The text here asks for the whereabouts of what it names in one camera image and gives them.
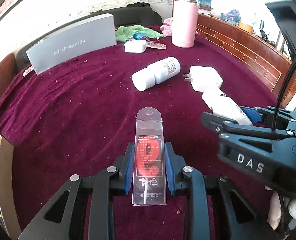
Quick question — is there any clear package red item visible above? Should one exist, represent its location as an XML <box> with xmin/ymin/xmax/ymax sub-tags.
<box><xmin>132</xmin><ymin>107</ymin><xmax>166</xmax><ymax>206</ymax></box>

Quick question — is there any white gloved hand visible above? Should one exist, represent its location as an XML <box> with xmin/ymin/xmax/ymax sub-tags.
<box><xmin>267</xmin><ymin>191</ymin><xmax>296</xmax><ymax>231</ymax></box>

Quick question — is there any white medicine bottle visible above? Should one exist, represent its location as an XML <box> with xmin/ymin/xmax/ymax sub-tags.
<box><xmin>202</xmin><ymin>88</ymin><xmax>253</xmax><ymax>126</ymax></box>

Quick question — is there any white power adapter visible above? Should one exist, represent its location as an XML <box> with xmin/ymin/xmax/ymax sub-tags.
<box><xmin>182</xmin><ymin>66</ymin><xmax>223</xmax><ymax>92</ymax></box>

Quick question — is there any wooden brick pattern cabinet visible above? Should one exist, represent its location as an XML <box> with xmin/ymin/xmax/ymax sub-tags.
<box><xmin>196</xmin><ymin>14</ymin><xmax>291</xmax><ymax>96</ymax></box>

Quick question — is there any maroon bed cover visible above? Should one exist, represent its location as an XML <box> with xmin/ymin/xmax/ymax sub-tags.
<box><xmin>0</xmin><ymin>37</ymin><xmax>276</xmax><ymax>228</ymax></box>

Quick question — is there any white bottle blue label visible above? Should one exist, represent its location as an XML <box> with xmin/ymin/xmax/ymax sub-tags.
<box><xmin>132</xmin><ymin>57</ymin><xmax>181</xmax><ymax>92</ymax></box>

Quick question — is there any pink patterned strip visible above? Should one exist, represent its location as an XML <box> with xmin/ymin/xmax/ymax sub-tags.
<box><xmin>146</xmin><ymin>42</ymin><xmax>166</xmax><ymax>50</ymax></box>

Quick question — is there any pink plush toy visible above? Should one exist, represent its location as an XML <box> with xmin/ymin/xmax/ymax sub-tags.
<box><xmin>160</xmin><ymin>17</ymin><xmax>173</xmax><ymax>36</ymax></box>

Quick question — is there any white charger small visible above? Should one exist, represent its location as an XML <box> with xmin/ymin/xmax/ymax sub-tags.
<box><xmin>124</xmin><ymin>38</ymin><xmax>147</xmax><ymax>53</ymax></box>

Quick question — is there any pink thermos bottle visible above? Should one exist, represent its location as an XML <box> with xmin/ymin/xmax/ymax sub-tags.
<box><xmin>171</xmin><ymin>0</ymin><xmax>199</xmax><ymax>48</ymax></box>

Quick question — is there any green cloth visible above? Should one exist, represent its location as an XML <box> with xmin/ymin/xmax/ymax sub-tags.
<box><xmin>115</xmin><ymin>25</ymin><xmax>165</xmax><ymax>42</ymax></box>

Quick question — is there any cardboard box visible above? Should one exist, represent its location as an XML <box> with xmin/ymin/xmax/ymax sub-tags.
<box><xmin>0</xmin><ymin>134</ymin><xmax>21</xmax><ymax>239</ymax></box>

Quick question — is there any grey shoe box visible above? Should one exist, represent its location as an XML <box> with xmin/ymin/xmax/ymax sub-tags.
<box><xmin>26</xmin><ymin>14</ymin><xmax>117</xmax><ymax>75</ymax></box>

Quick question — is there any black braided cable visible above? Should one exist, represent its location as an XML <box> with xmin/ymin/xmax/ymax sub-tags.
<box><xmin>271</xmin><ymin>47</ymin><xmax>296</xmax><ymax>131</ymax></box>

